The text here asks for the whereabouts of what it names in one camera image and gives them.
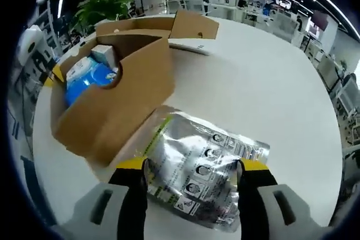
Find white table socket panel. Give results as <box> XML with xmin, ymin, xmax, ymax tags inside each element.
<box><xmin>168</xmin><ymin>42</ymin><xmax>214</xmax><ymax>55</ymax></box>

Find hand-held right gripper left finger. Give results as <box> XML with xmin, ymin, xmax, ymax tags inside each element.
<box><xmin>71</xmin><ymin>158</ymin><xmax>151</xmax><ymax>240</ymax></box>

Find white medicine box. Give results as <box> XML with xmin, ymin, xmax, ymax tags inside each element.
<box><xmin>89</xmin><ymin>44</ymin><xmax>118</xmax><ymax>70</ymax></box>

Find blue soft wet wipes pack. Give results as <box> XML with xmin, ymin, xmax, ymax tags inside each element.
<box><xmin>64</xmin><ymin>56</ymin><xmax>119</xmax><ymax>109</ymax></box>

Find dark wall monitor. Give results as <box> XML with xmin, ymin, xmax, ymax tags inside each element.
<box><xmin>309</xmin><ymin>9</ymin><xmax>329</xmax><ymax>31</ymax></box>

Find white office chair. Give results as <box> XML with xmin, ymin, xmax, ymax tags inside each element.
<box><xmin>185</xmin><ymin>0</ymin><xmax>210</xmax><ymax>16</ymax></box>
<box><xmin>165</xmin><ymin>0</ymin><xmax>186</xmax><ymax>15</ymax></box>

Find silver foil soft pouch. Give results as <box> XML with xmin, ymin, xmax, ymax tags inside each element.
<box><xmin>137</xmin><ymin>112</ymin><xmax>271</xmax><ymax>234</ymax></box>

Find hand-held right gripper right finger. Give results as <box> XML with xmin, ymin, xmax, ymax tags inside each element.
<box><xmin>236</xmin><ymin>157</ymin><xmax>313</xmax><ymax>240</ymax></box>

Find brown cardboard shoe box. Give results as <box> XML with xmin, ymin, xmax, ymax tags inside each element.
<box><xmin>53</xmin><ymin>9</ymin><xmax>220</xmax><ymax>167</ymax></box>

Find potted green plant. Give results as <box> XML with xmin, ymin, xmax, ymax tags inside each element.
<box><xmin>73</xmin><ymin>0</ymin><xmax>136</xmax><ymax>31</ymax></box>

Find hanging display screen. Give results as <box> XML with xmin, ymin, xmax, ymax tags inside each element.
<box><xmin>274</xmin><ymin>0</ymin><xmax>294</xmax><ymax>10</ymax></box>

